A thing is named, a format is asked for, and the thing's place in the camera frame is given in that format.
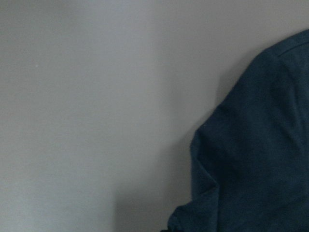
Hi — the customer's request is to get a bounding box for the dark navy printed t-shirt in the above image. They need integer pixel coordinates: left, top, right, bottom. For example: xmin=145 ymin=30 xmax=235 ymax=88
xmin=168 ymin=30 xmax=309 ymax=232

